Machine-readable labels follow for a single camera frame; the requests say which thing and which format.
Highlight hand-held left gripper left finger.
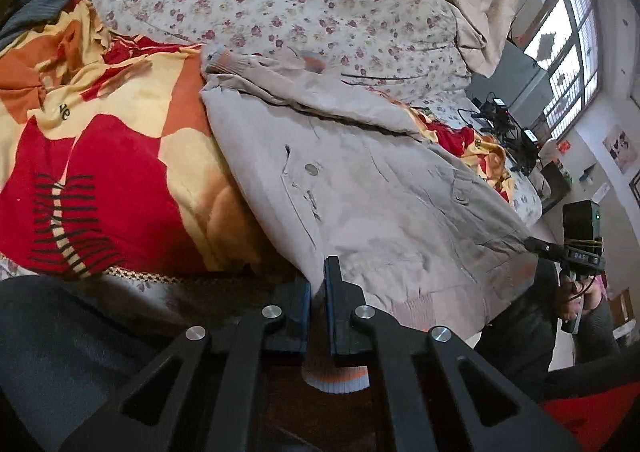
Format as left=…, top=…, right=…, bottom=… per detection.
left=57, top=277, right=313, bottom=452

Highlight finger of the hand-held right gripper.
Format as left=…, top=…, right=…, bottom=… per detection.
left=525, top=237, right=566, bottom=261

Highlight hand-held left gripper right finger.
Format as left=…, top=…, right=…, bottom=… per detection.
left=324, top=256, right=581, bottom=452

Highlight beige zip jacket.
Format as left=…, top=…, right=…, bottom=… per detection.
left=200, top=49, right=541, bottom=393

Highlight person's right forearm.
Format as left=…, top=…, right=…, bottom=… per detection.
left=575, top=302, right=623, bottom=373

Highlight person's right hand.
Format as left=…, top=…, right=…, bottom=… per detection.
left=562, top=277, right=604, bottom=321

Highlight person's dark clothing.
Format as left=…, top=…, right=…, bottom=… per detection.
left=474, top=259, right=563, bottom=400

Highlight black electronic devices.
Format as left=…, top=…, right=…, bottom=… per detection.
left=477, top=99, right=521, bottom=135

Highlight grey panel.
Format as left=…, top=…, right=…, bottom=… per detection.
left=465, top=39, right=551, bottom=133

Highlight person's red garment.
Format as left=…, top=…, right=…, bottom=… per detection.
left=539, top=379, right=640, bottom=452

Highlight window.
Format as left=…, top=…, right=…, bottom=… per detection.
left=522, top=0, right=603, bottom=143

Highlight dark grey cloth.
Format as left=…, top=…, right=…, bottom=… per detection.
left=0, top=276, right=211, bottom=452

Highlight orange red printed blanket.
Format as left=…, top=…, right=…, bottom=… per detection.
left=0, top=0, right=516, bottom=280

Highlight floral quilt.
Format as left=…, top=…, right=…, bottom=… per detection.
left=55, top=0, right=473, bottom=117

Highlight grey ribbed cloth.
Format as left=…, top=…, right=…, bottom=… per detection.
left=0, top=0, right=75, bottom=48

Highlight wall poster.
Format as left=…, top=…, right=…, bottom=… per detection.
left=602, top=129, right=639, bottom=176

